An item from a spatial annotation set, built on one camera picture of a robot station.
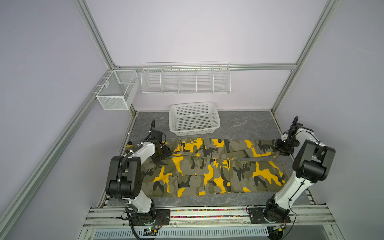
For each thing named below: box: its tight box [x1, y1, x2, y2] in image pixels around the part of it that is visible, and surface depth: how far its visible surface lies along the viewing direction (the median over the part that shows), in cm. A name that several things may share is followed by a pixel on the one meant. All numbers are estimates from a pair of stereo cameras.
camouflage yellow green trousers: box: [140, 137, 290, 197], surface depth 91 cm
